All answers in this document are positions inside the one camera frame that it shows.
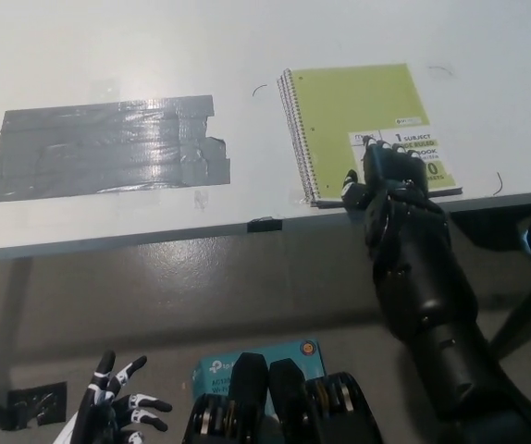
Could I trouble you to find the grey duct tape patch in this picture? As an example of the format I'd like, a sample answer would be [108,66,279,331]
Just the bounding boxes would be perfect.
[0,94,232,204]

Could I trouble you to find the teal router box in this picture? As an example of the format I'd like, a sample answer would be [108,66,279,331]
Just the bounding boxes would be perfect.
[192,339,327,417]

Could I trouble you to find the green spiral notebook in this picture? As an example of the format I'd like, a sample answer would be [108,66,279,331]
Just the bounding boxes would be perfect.
[277,63,464,207]

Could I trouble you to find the robot left hand black white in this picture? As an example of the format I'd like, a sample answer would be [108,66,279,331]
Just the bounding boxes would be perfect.
[55,350,174,444]

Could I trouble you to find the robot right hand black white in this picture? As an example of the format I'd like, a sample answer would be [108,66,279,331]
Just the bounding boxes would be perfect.
[339,138,431,209]

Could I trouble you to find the black robot body blocks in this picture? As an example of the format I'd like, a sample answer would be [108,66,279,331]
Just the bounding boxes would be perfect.
[181,351,385,444]

